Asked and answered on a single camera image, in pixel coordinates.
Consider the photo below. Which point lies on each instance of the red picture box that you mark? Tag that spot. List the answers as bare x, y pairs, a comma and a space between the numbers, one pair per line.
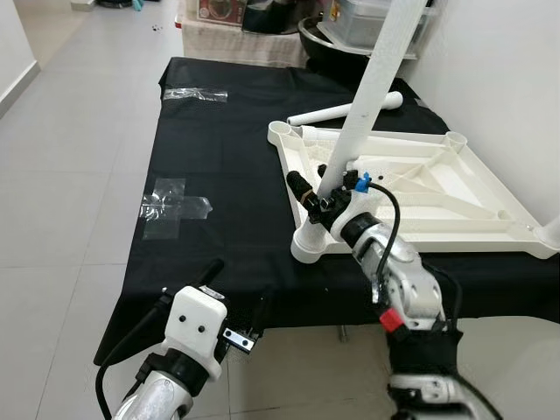
220, 9

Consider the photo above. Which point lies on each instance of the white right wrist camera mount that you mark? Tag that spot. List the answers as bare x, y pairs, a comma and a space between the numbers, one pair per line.
360, 206

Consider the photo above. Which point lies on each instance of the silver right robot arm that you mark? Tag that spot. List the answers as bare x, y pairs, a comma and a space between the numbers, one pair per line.
407, 289

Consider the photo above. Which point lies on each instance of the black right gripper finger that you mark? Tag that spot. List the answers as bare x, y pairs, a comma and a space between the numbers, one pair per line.
302, 188
322, 170

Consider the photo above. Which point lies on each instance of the black round bowl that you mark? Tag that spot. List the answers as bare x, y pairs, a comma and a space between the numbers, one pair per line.
332, 61

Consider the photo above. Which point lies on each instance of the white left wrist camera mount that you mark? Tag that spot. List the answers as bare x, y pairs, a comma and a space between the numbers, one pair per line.
197, 315

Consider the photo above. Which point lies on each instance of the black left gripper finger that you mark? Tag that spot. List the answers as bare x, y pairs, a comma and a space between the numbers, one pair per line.
212, 274
263, 311

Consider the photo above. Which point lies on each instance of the black floor cleaning device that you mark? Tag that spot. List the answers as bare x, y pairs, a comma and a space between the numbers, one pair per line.
114, 3

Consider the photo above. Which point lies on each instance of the black bag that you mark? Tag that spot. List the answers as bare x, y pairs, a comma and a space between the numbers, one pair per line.
271, 16

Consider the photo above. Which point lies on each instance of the black tablecloth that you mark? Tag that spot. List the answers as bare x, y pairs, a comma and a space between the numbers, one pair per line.
219, 140

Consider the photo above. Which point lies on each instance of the white plastic table top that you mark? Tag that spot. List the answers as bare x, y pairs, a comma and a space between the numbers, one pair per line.
455, 188

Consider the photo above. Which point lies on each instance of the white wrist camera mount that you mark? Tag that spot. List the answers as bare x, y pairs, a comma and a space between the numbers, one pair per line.
360, 206
197, 315

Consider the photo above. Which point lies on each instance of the beige woven bench cover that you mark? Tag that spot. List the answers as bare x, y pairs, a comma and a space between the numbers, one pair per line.
236, 44

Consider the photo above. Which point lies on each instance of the clear plastic storage box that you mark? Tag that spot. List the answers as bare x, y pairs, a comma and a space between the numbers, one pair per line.
354, 22

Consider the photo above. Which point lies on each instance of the clear tape cross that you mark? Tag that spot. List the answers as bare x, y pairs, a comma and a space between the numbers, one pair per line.
175, 206

